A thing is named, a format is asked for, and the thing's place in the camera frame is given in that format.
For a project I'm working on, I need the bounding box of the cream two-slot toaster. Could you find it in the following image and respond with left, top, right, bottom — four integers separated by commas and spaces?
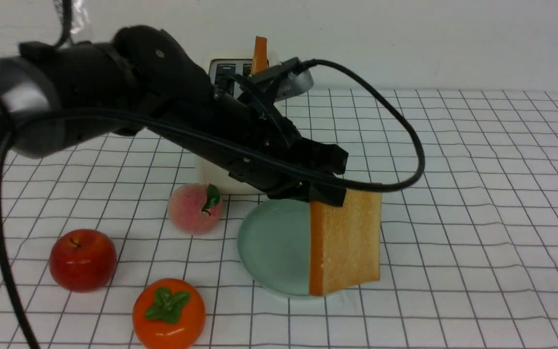
194, 50, 262, 195

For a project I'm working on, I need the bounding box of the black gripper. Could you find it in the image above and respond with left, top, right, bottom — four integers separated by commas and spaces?
197, 94, 349, 207

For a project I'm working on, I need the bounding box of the light green plate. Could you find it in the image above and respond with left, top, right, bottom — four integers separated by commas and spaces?
237, 199, 314, 300

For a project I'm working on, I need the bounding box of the orange persimmon with green leaf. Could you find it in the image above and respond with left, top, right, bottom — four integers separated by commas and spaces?
131, 278, 206, 349

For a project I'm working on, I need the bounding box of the white grid tablecloth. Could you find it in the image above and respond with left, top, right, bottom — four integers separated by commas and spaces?
2, 90, 558, 349

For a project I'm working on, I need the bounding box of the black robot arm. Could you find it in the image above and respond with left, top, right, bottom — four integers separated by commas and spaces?
0, 26, 348, 207

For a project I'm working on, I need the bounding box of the pink peach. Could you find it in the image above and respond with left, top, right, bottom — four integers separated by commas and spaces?
168, 183, 223, 236

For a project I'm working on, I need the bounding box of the black cable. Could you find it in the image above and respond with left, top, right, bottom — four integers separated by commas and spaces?
0, 58, 426, 349

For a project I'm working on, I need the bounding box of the toast slice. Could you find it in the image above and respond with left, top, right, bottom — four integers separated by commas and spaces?
309, 190, 382, 297
251, 36, 269, 75

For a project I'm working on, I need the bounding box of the red apple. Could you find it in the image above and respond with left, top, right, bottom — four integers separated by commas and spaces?
48, 228, 117, 292

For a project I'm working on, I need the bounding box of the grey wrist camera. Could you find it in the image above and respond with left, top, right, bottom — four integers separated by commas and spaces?
248, 57, 314, 102

